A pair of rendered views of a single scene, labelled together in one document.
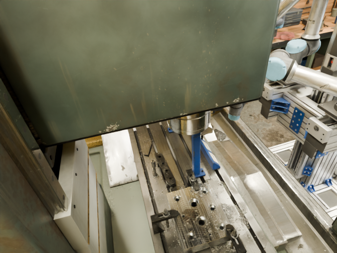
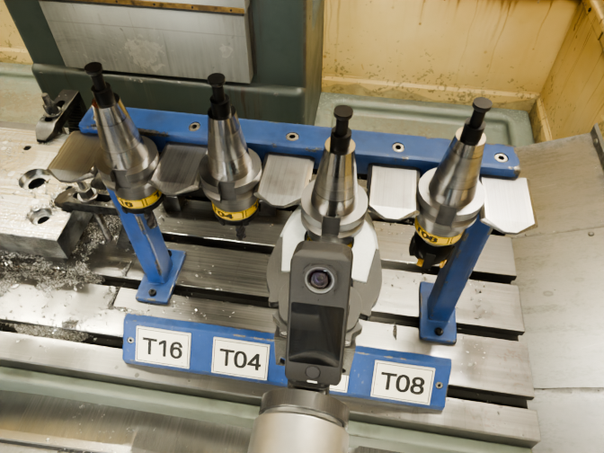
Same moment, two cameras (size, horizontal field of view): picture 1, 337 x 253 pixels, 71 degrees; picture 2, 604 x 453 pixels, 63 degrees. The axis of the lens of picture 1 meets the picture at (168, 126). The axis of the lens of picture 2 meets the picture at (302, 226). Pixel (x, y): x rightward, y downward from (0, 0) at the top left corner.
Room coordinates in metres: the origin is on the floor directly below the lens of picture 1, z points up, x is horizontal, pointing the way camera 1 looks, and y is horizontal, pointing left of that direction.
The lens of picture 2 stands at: (1.28, -0.46, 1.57)
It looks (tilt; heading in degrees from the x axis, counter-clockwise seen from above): 51 degrees down; 111
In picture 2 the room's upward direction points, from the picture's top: straight up
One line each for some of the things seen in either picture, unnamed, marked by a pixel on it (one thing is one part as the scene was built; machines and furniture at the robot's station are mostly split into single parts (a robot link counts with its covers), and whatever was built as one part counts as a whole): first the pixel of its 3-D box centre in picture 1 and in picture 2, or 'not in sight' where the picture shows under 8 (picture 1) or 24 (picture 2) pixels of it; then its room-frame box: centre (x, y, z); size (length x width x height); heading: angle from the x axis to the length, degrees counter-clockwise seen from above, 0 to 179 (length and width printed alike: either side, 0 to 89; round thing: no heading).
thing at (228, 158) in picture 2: not in sight; (226, 140); (1.09, -0.15, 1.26); 0.04 x 0.04 x 0.07
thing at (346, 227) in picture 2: not in sight; (333, 208); (1.20, -0.16, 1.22); 0.06 x 0.06 x 0.03
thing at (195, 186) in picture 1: (192, 182); (99, 211); (0.79, -0.10, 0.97); 0.13 x 0.03 x 0.15; 12
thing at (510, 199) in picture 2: not in sight; (506, 205); (1.35, -0.10, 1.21); 0.07 x 0.05 x 0.01; 102
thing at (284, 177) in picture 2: not in sight; (284, 181); (1.14, -0.14, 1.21); 0.07 x 0.05 x 0.01; 102
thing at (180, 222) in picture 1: (197, 214); (13, 185); (0.61, -0.10, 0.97); 0.29 x 0.23 x 0.05; 12
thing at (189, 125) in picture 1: (188, 108); not in sight; (0.70, -0.08, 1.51); 0.16 x 0.16 x 0.12
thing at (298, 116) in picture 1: (296, 120); not in sight; (1.27, -0.89, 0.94); 0.09 x 0.01 x 0.18; 14
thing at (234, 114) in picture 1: (235, 110); not in sight; (1.27, -0.45, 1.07); 0.11 x 0.08 x 0.11; 148
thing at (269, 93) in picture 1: (286, 85); not in sight; (1.53, -0.90, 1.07); 0.40 x 0.13 x 0.09; 104
